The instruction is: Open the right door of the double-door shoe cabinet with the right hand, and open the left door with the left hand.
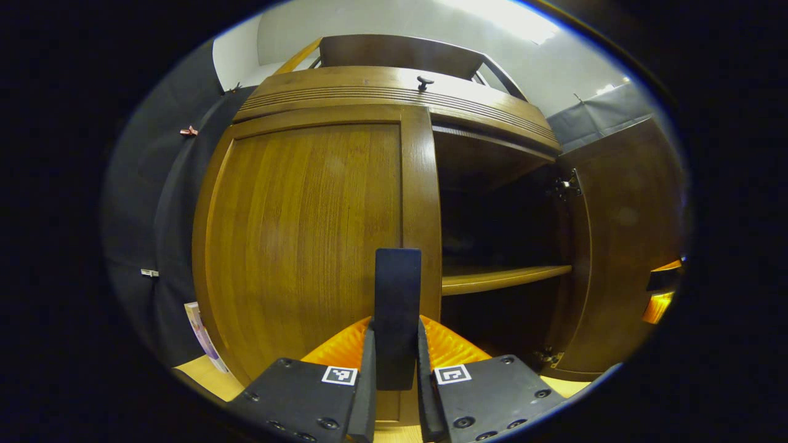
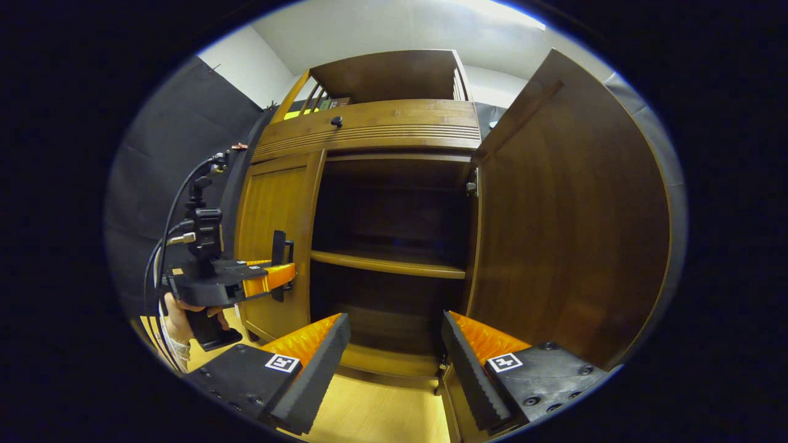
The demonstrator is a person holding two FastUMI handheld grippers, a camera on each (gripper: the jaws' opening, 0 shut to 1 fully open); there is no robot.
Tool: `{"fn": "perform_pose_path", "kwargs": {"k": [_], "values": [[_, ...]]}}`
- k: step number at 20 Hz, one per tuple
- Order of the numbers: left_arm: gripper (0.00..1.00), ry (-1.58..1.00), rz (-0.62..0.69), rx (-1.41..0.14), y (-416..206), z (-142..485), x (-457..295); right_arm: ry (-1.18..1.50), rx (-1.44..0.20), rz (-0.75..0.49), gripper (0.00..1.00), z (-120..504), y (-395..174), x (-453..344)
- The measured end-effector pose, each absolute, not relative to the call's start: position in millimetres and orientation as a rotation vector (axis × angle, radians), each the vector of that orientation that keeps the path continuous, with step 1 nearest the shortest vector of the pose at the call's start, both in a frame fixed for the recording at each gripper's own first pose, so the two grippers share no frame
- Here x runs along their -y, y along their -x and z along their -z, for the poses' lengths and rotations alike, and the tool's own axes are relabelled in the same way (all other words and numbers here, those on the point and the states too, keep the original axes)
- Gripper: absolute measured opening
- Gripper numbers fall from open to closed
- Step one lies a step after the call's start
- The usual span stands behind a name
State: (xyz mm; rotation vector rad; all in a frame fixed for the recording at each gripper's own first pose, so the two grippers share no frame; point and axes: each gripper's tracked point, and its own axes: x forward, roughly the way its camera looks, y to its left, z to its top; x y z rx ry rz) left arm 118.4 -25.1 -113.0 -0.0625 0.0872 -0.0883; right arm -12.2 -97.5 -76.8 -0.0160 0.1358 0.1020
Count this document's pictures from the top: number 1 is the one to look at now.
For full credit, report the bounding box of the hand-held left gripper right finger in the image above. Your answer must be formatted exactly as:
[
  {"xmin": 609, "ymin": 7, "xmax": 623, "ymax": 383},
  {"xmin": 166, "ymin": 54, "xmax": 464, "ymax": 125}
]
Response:
[{"xmin": 417, "ymin": 315, "xmax": 567, "ymax": 443}]

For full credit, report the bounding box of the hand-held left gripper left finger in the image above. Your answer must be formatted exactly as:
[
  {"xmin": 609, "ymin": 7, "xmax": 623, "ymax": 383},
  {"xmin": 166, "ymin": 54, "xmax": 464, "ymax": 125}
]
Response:
[{"xmin": 223, "ymin": 316, "xmax": 378, "ymax": 443}]

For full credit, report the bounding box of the wooden cabinet door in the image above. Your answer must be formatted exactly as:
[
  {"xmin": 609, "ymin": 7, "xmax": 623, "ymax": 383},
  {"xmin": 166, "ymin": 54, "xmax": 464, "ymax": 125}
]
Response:
[
  {"xmin": 192, "ymin": 105, "xmax": 443, "ymax": 425},
  {"xmin": 542, "ymin": 117, "xmax": 689, "ymax": 382}
]

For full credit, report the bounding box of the black door handle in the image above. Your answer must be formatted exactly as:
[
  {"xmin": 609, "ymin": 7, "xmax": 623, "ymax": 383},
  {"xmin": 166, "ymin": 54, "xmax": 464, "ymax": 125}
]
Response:
[{"xmin": 374, "ymin": 248, "xmax": 423, "ymax": 391}]

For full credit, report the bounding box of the wooden inner cabinet shelf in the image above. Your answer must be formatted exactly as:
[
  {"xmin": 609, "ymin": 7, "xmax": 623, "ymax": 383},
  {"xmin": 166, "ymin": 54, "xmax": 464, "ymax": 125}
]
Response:
[{"xmin": 441, "ymin": 265, "xmax": 573, "ymax": 297}]

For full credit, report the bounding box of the wooden cabinet drawer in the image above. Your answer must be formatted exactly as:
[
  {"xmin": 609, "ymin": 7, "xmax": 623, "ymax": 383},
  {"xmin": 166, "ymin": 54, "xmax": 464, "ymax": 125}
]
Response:
[{"xmin": 233, "ymin": 66, "xmax": 562, "ymax": 154}]

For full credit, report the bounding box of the small ceiling light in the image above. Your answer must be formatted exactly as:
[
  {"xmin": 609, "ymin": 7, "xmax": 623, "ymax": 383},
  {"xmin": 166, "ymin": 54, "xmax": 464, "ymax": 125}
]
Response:
[{"xmin": 594, "ymin": 77, "xmax": 632, "ymax": 96}]

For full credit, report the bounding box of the black backdrop cloth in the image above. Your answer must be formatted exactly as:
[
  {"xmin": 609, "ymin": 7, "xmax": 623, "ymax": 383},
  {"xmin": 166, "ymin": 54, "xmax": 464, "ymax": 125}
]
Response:
[{"xmin": 102, "ymin": 40, "xmax": 656, "ymax": 370}]

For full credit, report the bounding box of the large ceiling light panel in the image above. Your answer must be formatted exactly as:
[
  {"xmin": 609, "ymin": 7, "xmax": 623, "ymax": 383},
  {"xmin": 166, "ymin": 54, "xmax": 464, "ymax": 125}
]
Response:
[{"xmin": 437, "ymin": 0, "xmax": 561, "ymax": 45}]

